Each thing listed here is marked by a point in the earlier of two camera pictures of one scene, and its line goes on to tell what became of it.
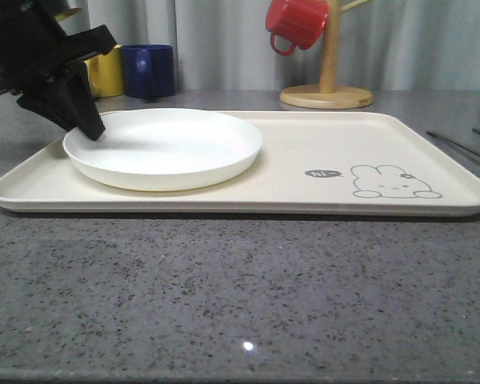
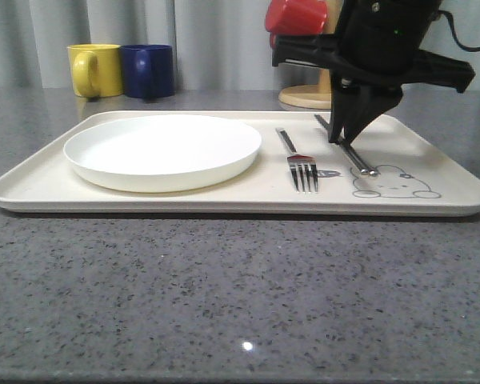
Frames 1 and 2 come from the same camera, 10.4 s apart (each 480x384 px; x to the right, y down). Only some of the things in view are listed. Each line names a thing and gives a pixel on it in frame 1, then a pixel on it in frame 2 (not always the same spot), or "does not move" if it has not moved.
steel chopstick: (462, 146) -> (348, 150)
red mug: (299, 22) does not move
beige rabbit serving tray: (354, 163) does not move
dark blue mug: (149, 70) does not move
